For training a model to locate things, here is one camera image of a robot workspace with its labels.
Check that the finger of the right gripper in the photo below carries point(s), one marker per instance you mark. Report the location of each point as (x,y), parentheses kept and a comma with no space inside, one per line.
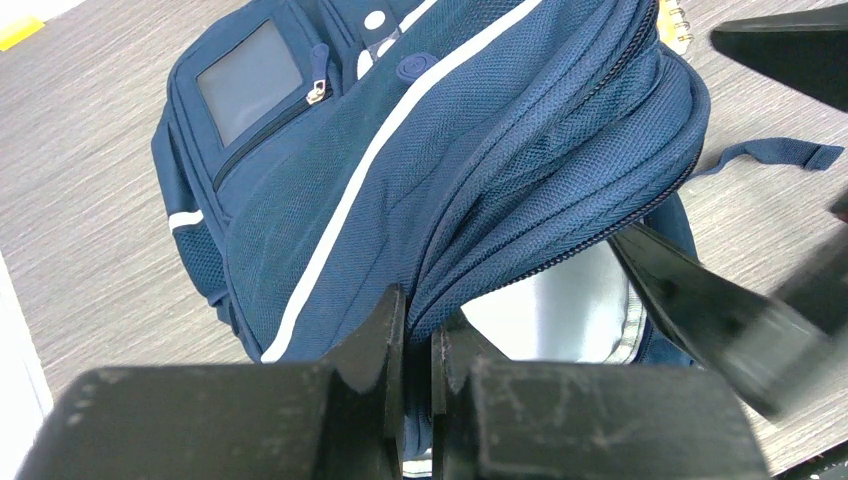
(805,51)
(771,350)

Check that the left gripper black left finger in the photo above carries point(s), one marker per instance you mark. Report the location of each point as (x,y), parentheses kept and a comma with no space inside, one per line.
(341,417)

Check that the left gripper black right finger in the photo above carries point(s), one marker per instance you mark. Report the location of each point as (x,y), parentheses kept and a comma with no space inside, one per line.
(495,418)

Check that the navy blue student backpack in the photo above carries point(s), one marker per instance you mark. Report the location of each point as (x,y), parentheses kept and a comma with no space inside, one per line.
(478,155)

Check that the orange calculator toy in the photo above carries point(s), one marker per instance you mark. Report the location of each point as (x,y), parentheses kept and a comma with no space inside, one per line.
(673,28)

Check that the yellow tape piece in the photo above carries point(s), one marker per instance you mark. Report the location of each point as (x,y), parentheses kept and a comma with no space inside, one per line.
(14,31)

